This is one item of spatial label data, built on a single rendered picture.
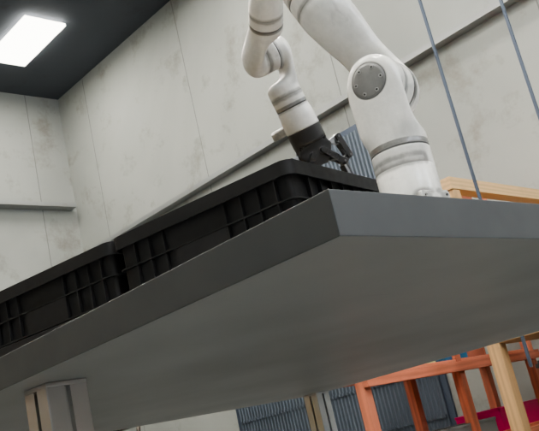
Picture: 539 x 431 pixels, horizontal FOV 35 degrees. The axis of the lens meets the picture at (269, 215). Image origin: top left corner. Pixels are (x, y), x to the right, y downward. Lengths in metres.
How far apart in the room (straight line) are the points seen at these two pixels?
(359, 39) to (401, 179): 0.27
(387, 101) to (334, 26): 0.19
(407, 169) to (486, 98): 7.06
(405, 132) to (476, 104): 7.08
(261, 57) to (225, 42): 9.23
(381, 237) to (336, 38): 0.76
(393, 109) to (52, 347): 0.61
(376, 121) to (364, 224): 0.62
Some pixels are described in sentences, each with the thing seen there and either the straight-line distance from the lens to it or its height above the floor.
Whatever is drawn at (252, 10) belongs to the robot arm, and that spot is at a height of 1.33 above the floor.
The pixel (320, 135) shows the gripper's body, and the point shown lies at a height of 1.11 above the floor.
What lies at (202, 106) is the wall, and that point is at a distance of 11.16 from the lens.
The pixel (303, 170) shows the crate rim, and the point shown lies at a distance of 1.31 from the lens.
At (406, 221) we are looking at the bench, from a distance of 0.73.
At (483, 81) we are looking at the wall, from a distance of 8.35.
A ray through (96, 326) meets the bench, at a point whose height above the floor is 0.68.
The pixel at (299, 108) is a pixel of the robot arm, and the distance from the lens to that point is 1.77.
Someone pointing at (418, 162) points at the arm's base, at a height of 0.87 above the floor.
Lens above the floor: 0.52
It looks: 15 degrees up
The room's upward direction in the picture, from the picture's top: 13 degrees counter-clockwise
